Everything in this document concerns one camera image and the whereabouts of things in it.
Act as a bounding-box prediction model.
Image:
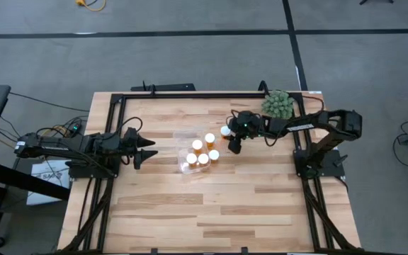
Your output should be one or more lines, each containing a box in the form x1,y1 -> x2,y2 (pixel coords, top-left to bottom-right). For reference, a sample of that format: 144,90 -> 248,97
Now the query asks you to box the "clear plastic basket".
176,130 -> 213,175

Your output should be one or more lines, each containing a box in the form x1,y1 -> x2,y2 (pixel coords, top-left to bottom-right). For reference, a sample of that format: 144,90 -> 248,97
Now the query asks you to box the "black desk crossbar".
0,157 -> 71,201

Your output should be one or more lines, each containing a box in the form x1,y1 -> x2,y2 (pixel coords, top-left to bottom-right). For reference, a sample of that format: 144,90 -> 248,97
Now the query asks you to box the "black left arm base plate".
69,165 -> 118,179

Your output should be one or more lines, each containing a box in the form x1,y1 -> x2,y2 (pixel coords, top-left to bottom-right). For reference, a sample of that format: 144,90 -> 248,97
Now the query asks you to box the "green succulent plant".
261,89 -> 295,120

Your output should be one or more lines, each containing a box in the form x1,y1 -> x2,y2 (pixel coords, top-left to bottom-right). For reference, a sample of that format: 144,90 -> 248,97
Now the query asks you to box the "black aluminium table frame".
60,91 -> 359,254

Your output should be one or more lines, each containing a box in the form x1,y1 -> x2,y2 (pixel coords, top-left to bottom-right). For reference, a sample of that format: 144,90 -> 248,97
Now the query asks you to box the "coiled yellow cable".
38,124 -> 69,142

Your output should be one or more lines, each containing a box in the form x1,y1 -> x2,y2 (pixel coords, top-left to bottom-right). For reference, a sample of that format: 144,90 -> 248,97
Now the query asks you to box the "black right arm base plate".
293,149 -> 346,179

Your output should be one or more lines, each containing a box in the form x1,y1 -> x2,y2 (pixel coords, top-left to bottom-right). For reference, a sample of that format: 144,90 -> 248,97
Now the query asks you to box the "black power strip green light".
67,122 -> 84,138

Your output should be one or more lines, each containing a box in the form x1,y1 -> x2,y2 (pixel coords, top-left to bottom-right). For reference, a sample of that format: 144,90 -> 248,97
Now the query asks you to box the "white cardboard box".
25,159 -> 72,206

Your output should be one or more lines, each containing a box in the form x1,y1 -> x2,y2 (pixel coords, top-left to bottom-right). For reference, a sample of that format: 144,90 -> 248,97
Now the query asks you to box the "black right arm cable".
278,89 -> 326,114

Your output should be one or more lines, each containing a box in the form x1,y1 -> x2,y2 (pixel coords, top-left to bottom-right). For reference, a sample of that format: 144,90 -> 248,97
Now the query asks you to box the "flat black box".
130,82 -> 197,92

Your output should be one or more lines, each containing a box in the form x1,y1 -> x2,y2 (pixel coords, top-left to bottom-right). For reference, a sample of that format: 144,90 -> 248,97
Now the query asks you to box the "yellow extension cable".
76,0 -> 106,12

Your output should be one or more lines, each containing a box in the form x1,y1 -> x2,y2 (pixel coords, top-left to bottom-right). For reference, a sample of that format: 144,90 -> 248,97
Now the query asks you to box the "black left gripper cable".
113,116 -> 144,135

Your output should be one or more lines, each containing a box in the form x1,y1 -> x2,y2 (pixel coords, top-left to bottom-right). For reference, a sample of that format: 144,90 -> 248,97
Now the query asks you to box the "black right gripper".
224,110 -> 264,155

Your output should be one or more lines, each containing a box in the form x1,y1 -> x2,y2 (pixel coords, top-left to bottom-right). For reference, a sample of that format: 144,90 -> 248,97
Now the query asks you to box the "thin black floor cable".
8,91 -> 91,113

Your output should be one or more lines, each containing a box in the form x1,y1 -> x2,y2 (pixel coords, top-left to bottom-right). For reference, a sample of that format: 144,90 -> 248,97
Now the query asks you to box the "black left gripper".
120,127 -> 159,170

